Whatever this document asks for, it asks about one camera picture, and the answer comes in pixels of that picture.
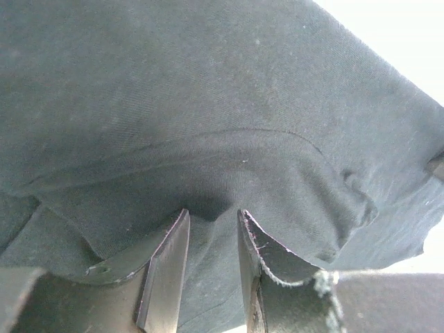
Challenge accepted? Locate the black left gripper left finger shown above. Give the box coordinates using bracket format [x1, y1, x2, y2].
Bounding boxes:
[1, 209, 190, 332]

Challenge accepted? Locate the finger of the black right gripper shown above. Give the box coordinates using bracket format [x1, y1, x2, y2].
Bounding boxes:
[427, 152, 444, 182]

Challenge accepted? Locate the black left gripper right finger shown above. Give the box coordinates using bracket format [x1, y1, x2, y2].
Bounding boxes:
[238, 210, 443, 332]

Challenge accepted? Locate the black t shirt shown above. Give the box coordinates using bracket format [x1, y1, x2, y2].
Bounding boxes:
[1, 1, 443, 332]

